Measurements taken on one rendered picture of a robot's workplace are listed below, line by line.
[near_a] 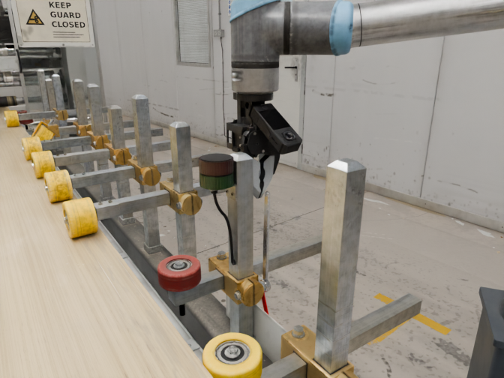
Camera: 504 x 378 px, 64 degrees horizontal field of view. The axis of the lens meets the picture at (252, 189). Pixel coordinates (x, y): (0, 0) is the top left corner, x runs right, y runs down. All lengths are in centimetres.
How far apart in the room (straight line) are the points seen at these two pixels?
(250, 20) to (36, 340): 60
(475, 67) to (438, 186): 93
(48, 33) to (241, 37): 247
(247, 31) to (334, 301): 47
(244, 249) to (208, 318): 27
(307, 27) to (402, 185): 308
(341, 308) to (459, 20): 61
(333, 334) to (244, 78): 45
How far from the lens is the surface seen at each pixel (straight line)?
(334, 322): 60
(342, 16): 76
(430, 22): 93
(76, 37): 317
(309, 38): 75
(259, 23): 75
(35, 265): 88
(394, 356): 203
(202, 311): 101
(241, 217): 74
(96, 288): 76
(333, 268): 56
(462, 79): 341
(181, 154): 93
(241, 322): 85
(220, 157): 69
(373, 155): 385
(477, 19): 96
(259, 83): 75
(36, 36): 313
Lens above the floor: 129
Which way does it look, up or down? 20 degrees down
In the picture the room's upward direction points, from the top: straight up
